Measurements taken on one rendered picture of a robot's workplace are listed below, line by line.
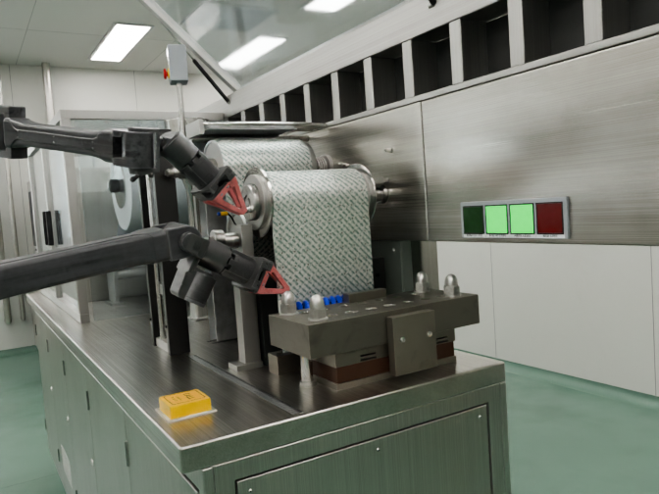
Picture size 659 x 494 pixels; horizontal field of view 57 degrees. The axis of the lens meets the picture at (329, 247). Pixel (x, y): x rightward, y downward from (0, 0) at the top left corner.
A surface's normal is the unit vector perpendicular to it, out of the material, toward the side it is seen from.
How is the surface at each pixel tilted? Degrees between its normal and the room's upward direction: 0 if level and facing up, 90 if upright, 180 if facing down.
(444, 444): 90
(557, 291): 90
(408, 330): 90
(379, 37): 90
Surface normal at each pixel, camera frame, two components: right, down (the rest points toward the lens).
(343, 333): 0.51, 0.02
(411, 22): -0.86, 0.10
